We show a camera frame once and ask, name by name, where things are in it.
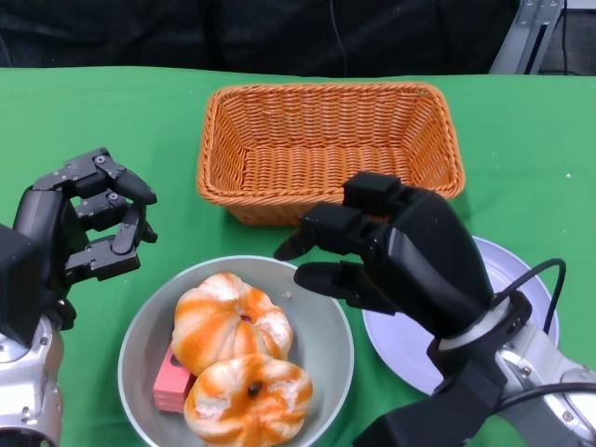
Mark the aluminium profile frame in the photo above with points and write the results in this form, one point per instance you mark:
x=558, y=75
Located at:
x=512, y=42

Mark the green tablecloth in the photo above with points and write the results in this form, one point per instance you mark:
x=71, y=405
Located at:
x=93, y=116

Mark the pink cake block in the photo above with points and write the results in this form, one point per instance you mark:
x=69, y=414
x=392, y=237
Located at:
x=170, y=386

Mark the grey green bowl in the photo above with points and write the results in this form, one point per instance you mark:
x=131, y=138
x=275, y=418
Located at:
x=321, y=335

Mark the pale lavender plate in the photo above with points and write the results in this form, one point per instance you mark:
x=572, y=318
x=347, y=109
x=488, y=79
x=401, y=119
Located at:
x=391, y=340

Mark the orange wicker basket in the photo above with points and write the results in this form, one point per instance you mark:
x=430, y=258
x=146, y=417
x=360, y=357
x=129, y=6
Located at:
x=302, y=139

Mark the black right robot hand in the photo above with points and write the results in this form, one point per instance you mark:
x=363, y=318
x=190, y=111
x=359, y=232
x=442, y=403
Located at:
x=428, y=261

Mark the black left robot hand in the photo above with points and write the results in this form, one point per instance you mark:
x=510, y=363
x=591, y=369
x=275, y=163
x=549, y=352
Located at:
x=42, y=219

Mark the black backdrop cloth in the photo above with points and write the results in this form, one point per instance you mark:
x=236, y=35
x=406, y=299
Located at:
x=186, y=32

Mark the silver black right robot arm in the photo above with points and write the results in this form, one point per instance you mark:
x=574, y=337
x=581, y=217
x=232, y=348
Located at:
x=521, y=372

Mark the orange striped bread bun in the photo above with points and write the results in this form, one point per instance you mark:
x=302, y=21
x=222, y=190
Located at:
x=247, y=410
x=223, y=316

